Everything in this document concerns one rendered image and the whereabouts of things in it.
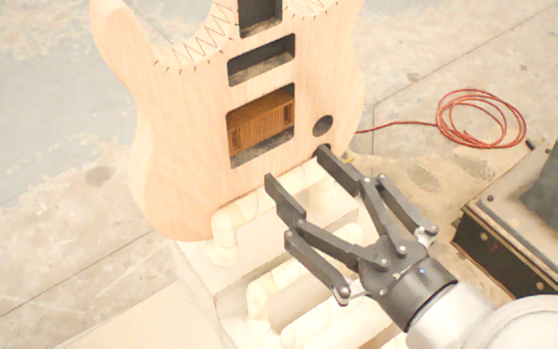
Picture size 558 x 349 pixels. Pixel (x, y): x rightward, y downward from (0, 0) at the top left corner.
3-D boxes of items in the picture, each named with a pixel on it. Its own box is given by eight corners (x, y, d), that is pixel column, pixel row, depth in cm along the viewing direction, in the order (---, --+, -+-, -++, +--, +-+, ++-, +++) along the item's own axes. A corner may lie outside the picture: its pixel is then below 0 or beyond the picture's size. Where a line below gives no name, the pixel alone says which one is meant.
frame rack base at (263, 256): (300, 209, 109) (302, 149, 96) (351, 263, 100) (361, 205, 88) (178, 282, 98) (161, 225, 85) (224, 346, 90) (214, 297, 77)
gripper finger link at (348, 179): (356, 181, 62) (361, 178, 62) (317, 145, 66) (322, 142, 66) (353, 198, 64) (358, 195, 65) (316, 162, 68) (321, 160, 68)
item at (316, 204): (320, 194, 89) (324, 154, 82) (333, 206, 87) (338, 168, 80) (305, 203, 88) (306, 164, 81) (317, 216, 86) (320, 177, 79)
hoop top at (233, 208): (323, 162, 83) (325, 147, 81) (337, 175, 82) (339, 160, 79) (207, 224, 76) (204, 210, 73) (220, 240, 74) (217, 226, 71)
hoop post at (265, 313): (262, 308, 84) (260, 278, 77) (274, 324, 83) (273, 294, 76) (245, 319, 83) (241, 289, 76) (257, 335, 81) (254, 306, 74)
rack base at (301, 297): (348, 262, 101) (353, 233, 94) (410, 327, 92) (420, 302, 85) (221, 345, 90) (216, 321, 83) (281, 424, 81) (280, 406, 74)
